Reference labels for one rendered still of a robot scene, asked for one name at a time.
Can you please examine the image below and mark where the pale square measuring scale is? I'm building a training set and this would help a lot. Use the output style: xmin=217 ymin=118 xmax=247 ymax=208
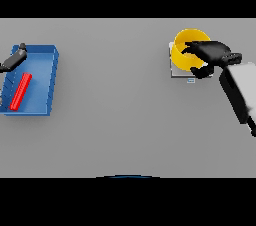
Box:
xmin=168 ymin=41 xmax=215 ymax=84

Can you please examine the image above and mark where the yellow bowl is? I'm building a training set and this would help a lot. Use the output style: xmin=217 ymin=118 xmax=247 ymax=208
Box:
xmin=171 ymin=28 xmax=212 ymax=73

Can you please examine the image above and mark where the red beaker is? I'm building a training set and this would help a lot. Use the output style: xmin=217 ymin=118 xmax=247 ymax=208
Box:
xmin=9 ymin=72 xmax=33 ymax=112

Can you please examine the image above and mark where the blue tray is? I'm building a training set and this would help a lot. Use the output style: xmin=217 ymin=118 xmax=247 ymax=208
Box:
xmin=0 ymin=44 xmax=60 ymax=117

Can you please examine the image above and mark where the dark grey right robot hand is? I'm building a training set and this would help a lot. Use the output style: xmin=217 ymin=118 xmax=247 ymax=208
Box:
xmin=181 ymin=40 xmax=243 ymax=80

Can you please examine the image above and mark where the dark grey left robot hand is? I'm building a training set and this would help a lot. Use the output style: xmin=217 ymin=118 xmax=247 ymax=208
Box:
xmin=0 ymin=42 xmax=28 ymax=74

